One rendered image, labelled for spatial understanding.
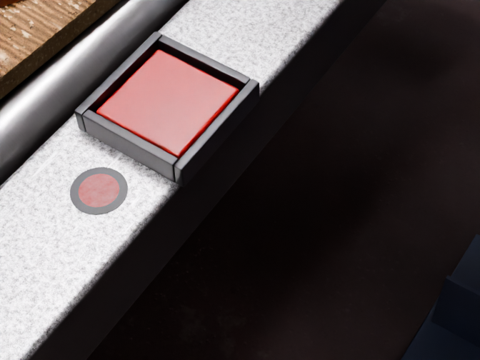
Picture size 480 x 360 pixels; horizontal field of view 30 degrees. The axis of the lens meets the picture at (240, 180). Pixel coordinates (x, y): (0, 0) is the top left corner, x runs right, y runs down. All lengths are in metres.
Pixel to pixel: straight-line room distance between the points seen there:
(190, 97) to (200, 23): 0.08
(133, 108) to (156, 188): 0.05
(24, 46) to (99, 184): 0.10
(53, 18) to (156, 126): 0.10
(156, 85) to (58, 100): 0.06
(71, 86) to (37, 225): 0.10
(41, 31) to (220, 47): 0.11
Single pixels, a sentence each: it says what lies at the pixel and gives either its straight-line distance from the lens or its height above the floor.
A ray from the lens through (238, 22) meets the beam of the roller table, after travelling 0.58.
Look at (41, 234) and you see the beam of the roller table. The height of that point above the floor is 0.92.
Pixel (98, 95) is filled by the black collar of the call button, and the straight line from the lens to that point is 0.52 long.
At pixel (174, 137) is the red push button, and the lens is 0.50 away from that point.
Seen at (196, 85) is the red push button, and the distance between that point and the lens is 0.52.
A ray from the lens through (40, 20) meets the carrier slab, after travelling 0.56.
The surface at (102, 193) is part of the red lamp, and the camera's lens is 0.50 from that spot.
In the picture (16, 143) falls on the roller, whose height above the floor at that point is 0.91.
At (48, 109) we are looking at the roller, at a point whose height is 0.91.
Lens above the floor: 1.32
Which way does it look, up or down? 54 degrees down
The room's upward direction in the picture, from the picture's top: 2 degrees counter-clockwise
